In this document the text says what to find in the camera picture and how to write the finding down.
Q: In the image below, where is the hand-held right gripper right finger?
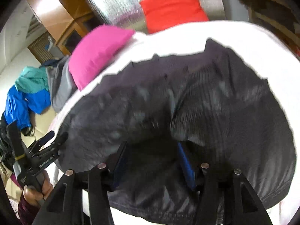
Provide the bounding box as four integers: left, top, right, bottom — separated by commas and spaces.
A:
177, 141, 273, 225

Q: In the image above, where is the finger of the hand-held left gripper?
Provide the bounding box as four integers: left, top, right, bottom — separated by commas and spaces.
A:
35, 131, 56, 147
44, 132, 68, 152

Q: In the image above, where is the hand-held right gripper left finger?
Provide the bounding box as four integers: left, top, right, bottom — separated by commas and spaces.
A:
31, 142, 129, 225

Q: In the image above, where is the dark purple puffer jacket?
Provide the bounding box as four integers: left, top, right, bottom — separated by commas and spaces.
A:
56, 37, 297, 225

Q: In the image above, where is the person's left forearm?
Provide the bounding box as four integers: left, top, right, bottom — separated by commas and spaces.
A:
17, 193, 39, 225

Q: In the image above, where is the person's left hand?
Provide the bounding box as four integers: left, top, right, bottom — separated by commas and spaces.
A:
23, 171, 54, 207

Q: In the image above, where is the beige sofa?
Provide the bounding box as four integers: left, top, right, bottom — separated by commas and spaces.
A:
0, 103, 60, 200

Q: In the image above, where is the black garment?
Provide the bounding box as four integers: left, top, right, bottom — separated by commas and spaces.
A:
0, 112, 19, 169

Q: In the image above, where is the blue jacket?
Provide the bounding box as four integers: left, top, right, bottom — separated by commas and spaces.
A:
4, 84, 51, 132

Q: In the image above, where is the grey garment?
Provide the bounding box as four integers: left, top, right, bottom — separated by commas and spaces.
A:
46, 56, 78, 113

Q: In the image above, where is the teal jacket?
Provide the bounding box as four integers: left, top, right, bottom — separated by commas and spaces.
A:
14, 66, 50, 94

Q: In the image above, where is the wooden lattice door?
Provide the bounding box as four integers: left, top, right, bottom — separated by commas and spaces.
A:
28, 31, 57, 64

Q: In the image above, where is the pink pillow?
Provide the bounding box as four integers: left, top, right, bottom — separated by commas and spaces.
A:
68, 25, 136, 91

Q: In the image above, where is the wooden column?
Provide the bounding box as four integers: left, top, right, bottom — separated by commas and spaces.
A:
26, 0, 94, 57

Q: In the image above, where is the silver foil insulation board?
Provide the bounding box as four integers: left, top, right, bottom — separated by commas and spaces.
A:
88, 0, 224, 32

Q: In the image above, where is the red pillow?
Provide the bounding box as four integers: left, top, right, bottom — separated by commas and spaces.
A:
139, 0, 209, 34

